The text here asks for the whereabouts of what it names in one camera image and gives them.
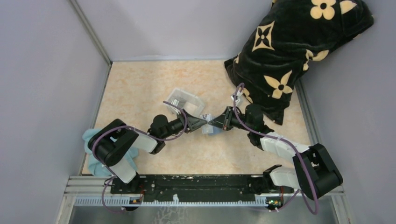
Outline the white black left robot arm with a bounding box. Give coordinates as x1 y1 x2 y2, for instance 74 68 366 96
87 111 208 193

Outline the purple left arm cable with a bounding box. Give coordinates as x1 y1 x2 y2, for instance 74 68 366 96
92 100 189 215

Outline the aluminium frame rail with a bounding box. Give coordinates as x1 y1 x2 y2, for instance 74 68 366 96
56 175 357 224

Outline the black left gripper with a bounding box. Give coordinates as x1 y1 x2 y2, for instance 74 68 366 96
161 108 207 140

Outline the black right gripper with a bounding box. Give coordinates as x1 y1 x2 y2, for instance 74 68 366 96
209 106 253 132

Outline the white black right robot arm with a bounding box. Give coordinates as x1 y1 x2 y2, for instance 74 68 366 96
209 104 344 200

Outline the white plastic card box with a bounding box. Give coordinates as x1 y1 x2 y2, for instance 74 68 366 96
166 88 205 117

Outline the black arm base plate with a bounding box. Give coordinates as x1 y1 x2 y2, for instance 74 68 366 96
110 174 294 195

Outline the light blue cloth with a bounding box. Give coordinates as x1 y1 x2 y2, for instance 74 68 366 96
82 128 139 177

